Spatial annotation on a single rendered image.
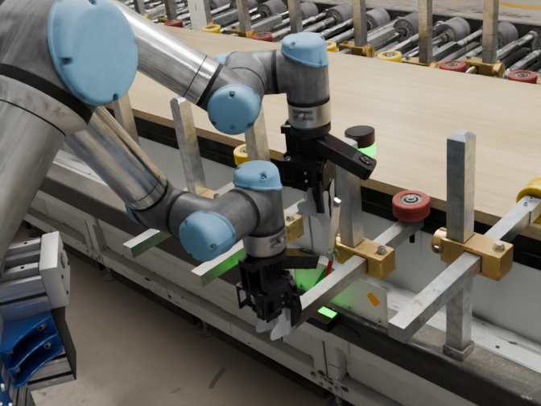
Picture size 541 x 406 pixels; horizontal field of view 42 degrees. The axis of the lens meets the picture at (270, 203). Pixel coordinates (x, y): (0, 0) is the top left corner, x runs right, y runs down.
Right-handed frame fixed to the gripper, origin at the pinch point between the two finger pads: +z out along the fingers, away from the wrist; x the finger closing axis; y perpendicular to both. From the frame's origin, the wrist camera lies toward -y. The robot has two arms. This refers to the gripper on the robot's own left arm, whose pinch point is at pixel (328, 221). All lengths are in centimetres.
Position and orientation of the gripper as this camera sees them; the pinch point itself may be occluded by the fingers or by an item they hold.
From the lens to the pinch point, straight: 132.8
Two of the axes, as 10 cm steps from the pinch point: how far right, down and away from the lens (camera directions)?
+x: -3.9, 4.9, -7.8
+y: -9.2, -1.1, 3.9
